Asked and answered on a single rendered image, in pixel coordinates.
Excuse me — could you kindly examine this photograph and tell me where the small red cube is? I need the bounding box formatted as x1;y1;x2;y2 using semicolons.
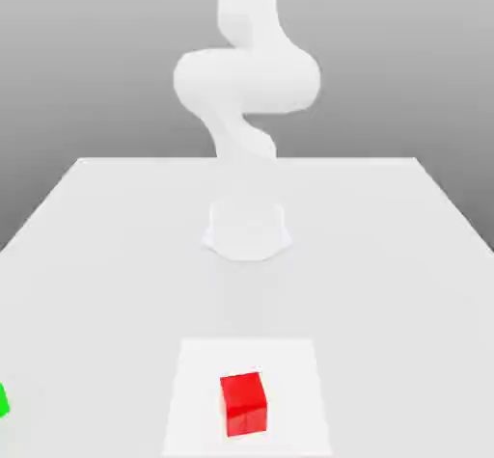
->
219;371;268;439

